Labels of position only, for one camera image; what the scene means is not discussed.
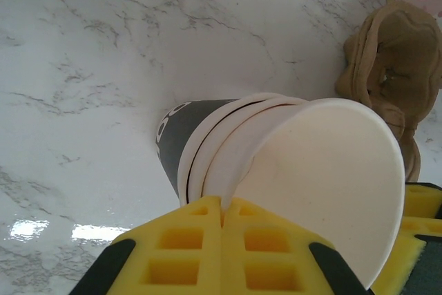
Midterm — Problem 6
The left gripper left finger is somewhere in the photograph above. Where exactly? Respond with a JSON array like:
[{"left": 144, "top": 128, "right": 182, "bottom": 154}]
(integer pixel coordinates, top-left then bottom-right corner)
[{"left": 70, "top": 195, "right": 224, "bottom": 295}]

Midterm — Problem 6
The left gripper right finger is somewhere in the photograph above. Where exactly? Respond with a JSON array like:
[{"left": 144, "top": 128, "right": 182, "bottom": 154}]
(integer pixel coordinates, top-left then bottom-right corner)
[{"left": 220, "top": 197, "right": 369, "bottom": 295}]

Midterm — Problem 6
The white nested paper cup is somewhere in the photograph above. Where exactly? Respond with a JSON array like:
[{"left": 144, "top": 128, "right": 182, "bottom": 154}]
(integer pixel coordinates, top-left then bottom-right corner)
[
  {"left": 188, "top": 96, "right": 308, "bottom": 208},
  {"left": 220, "top": 97, "right": 405, "bottom": 292}
]

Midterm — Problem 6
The brown pulp cup carrier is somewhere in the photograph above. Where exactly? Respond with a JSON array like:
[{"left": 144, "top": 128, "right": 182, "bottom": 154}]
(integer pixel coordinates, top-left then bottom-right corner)
[
  {"left": 334, "top": 0, "right": 442, "bottom": 185},
  {"left": 334, "top": 11, "right": 421, "bottom": 184}
]

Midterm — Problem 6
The black paper cup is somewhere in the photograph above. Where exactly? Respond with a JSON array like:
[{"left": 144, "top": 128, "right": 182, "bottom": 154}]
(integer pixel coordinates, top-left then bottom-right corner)
[{"left": 153, "top": 93, "right": 287, "bottom": 206}]

